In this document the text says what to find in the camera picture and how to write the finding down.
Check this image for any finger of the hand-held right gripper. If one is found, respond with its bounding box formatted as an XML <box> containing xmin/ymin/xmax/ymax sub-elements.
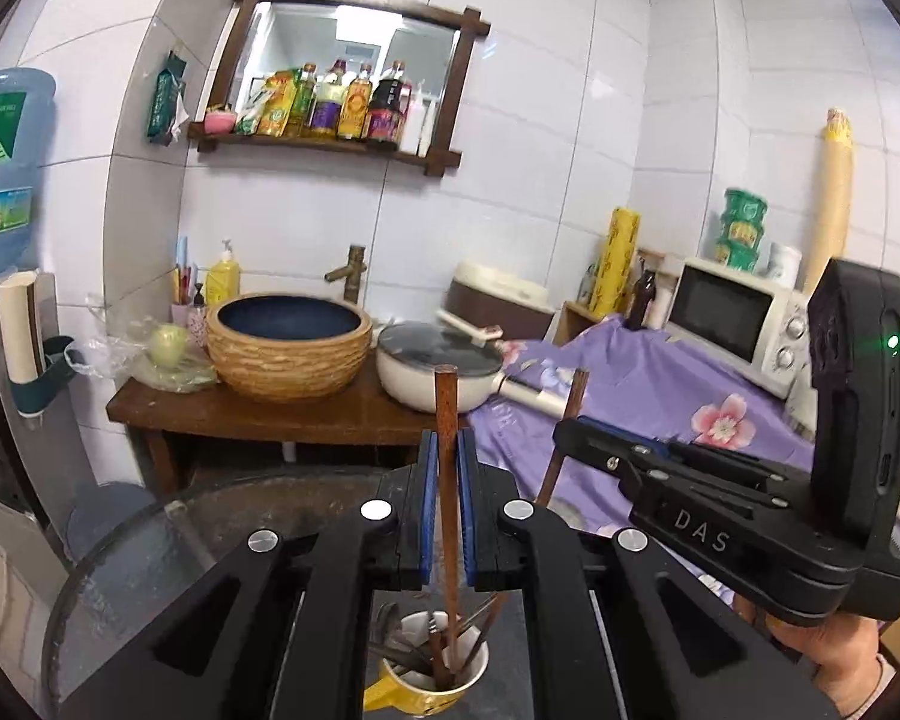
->
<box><xmin>553</xmin><ymin>417</ymin><xmax>793</xmax><ymax>508</ymax></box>
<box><xmin>580</xmin><ymin>416</ymin><xmax>815</xmax><ymax>482</ymax></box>

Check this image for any yellow dish soap bottle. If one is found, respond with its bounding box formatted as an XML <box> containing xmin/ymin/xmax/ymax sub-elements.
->
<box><xmin>203</xmin><ymin>239</ymin><xmax>242</xmax><ymax>308</ymax></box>

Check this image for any beige rolled mat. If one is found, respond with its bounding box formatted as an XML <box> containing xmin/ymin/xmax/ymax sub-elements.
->
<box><xmin>802</xmin><ymin>108</ymin><xmax>855</xmax><ymax>294</ymax></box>

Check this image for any purple floral cloth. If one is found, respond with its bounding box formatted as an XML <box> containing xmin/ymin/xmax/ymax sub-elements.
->
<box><xmin>463</xmin><ymin>314</ymin><xmax>900</xmax><ymax>602</ymax></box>

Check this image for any wooden framed mirror shelf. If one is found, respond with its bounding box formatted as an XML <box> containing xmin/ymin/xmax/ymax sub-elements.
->
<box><xmin>187</xmin><ymin>0</ymin><xmax>493</xmax><ymax>178</ymax></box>

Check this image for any white microwave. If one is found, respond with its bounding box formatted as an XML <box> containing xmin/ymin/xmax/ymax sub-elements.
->
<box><xmin>663</xmin><ymin>254</ymin><xmax>815</xmax><ymax>400</ymax></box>

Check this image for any woven pattern basin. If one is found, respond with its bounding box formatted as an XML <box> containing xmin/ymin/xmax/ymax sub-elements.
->
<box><xmin>205</xmin><ymin>292</ymin><xmax>375</xmax><ymax>403</ymax></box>

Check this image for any brown glass bottle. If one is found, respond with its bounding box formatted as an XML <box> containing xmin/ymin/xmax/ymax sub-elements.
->
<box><xmin>625</xmin><ymin>268</ymin><xmax>658</xmax><ymax>332</ymax></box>

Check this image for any yellow film roll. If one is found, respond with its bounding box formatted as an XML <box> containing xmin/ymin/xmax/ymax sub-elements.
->
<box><xmin>588</xmin><ymin>205</ymin><xmax>641</xmax><ymax>319</ymax></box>

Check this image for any bronze faucet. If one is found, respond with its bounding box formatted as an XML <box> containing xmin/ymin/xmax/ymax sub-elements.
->
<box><xmin>323</xmin><ymin>243</ymin><xmax>368</xmax><ymax>307</ymax></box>

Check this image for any wooden washstand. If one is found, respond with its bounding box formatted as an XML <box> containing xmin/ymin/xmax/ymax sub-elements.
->
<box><xmin>106</xmin><ymin>358</ymin><xmax>475</xmax><ymax>497</ymax></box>

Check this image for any white pan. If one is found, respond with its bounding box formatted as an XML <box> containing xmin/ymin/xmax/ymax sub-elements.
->
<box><xmin>374</xmin><ymin>320</ymin><xmax>572</xmax><ymax>422</ymax></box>

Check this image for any dark soy sauce bottle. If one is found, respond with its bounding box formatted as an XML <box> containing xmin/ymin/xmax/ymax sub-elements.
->
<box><xmin>364</xmin><ymin>61</ymin><xmax>413</xmax><ymax>152</ymax></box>

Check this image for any teal cup holder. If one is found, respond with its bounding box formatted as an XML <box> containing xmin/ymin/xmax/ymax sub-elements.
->
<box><xmin>13</xmin><ymin>334</ymin><xmax>89</xmax><ymax>419</ymax></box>

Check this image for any person's right forearm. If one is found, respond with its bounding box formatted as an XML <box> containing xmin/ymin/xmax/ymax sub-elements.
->
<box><xmin>861</xmin><ymin>637</ymin><xmax>900</xmax><ymax>720</ymax></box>

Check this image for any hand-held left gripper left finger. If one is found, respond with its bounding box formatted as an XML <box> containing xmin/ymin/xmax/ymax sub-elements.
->
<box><xmin>56</xmin><ymin>427</ymin><xmax>440</xmax><ymax>720</ymax></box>

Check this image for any yellow label bottle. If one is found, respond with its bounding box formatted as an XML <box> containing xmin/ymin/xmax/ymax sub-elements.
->
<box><xmin>337</xmin><ymin>63</ymin><xmax>374</xmax><ymax>143</ymax></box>

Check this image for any glass pan lid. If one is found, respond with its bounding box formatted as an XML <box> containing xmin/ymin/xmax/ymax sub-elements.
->
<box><xmin>376</xmin><ymin>320</ymin><xmax>508</xmax><ymax>379</ymax></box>

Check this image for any wooden box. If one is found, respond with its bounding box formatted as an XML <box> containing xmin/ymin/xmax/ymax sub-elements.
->
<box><xmin>553</xmin><ymin>299</ymin><xmax>602</xmax><ymax>347</ymax></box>

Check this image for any white paper cup tube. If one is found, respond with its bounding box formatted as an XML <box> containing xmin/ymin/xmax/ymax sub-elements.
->
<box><xmin>0</xmin><ymin>273</ymin><xmax>47</xmax><ymax>384</ymax></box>

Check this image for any grey round container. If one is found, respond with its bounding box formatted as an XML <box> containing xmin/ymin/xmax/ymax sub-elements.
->
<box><xmin>67</xmin><ymin>483</ymin><xmax>155</xmax><ymax>565</ymax></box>

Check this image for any grey water dispenser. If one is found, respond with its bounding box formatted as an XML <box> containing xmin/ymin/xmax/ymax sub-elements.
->
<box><xmin>0</xmin><ymin>268</ymin><xmax>115</xmax><ymax>545</ymax></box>

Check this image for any brown white rice cooker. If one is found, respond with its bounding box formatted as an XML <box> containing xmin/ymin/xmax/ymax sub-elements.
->
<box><xmin>447</xmin><ymin>260</ymin><xmax>557</xmax><ymax>343</ymax></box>

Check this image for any green yellow packet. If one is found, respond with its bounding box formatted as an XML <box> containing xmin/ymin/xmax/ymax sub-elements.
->
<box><xmin>233</xmin><ymin>85</ymin><xmax>272</xmax><ymax>137</ymax></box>

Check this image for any white paper roll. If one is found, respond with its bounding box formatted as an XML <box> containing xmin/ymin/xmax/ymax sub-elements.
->
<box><xmin>757</xmin><ymin>239</ymin><xmax>804</xmax><ymax>290</ymax></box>

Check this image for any steel ladle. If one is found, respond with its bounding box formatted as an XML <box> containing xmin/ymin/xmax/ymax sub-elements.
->
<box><xmin>373</xmin><ymin>603</ymin><xmax>431</xmax><ymax>680</ymax></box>

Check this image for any green oil bottle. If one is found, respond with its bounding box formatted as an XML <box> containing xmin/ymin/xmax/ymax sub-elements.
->
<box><xmin>289</xmin><ymin>63</ymin><xmax>318</xmax><ymax>138</ymax></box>

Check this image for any green apple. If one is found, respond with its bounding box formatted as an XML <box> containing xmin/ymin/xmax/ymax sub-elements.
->
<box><xmin>148</xmin><ymin>323</ymin><xmax>191</xmax><ymax>369</ymax></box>

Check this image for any yellow cup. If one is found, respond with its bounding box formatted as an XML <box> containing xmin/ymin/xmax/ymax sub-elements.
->
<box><xmin>363</xmin><ymin>609</ymin><xmax>491</xmax><ymax>715</ymax></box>

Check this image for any person's right hand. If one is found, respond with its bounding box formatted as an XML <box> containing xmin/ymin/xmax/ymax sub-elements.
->
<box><xmin>750</xmin><ymin>607</ymin><xmax>887</xmax><ymax>718</ymax></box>

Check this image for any white rice spoon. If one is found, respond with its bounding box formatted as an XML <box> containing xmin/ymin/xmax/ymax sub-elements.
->
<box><xmin>434</xmin><ymin>307</ymin><xmax>506</xmax><ymax>347</ymax></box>

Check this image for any blue water jug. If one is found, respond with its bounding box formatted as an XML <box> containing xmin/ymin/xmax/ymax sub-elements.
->
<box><xmin>0</xmin><ymin>67</ymin><xmax>58</xmax><ymax>284</ymax></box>

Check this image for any green hanging packet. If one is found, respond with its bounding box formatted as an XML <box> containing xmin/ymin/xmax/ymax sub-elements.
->
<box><xmin>145</xmin><ymin>52</ymin><xmax>191</xmax><ymax>146</ymax></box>

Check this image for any clear plastic bag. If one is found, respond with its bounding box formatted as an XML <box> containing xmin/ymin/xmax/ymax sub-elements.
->
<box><xmin>82</xmin><ymin>292</ymin><xmax>219</xmax><ymax>395</ymax></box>

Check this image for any purple label bottle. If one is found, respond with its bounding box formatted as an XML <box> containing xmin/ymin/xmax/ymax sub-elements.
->
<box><xmin>308</xmin><ymin>59</ymin><xmax>349</xmax><ymax>140</ymax></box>

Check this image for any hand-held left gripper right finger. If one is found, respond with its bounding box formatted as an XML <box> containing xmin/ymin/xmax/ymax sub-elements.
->
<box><xmin>457</xmin><ymin>427</ymin><xmax>842</xmax><ymax>720</ymax></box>

